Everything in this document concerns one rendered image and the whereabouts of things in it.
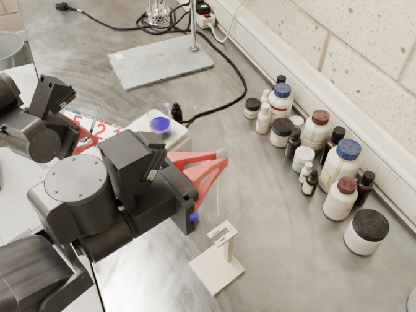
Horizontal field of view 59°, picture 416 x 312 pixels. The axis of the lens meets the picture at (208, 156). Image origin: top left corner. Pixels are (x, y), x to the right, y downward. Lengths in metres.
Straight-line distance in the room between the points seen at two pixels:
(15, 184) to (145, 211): 0.61
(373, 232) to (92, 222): 0.56
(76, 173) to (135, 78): 0.82
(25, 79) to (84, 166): 0.93
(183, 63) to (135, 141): 0.86
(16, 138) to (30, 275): 0.30
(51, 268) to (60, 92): 0.38
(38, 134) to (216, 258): 0.40
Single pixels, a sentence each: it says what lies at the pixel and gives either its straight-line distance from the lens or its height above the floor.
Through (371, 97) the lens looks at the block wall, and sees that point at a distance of 0.92.
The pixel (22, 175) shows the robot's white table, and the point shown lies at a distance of 0.99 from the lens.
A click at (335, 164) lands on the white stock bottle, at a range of 0.83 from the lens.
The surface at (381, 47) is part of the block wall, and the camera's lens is 0.87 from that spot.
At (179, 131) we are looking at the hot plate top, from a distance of 0.86.
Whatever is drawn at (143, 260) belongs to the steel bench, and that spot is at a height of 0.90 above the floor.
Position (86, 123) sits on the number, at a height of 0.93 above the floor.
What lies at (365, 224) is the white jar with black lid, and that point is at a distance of 0.79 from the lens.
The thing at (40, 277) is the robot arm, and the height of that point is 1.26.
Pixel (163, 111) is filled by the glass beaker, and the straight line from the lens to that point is 0.84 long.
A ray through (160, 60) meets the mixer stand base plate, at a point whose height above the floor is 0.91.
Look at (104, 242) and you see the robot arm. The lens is 0.42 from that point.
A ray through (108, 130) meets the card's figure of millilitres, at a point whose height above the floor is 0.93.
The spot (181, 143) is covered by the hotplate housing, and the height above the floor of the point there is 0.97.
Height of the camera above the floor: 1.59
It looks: 48 degrees down
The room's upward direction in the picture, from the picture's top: straight up
